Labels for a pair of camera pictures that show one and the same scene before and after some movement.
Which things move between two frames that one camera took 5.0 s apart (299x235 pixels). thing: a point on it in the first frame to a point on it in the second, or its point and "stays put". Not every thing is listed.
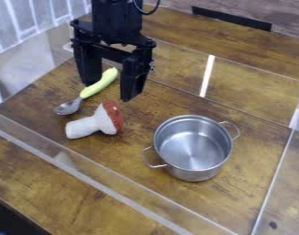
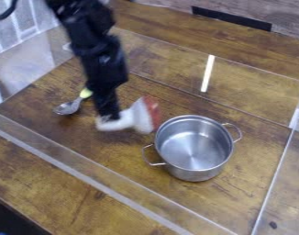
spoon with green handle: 68,107 stays put
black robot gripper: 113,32 to 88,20
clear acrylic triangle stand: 66,47 stays put
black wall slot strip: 200,11 stays put
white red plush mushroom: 106,120 to 138,117
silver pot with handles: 192,143 stays put
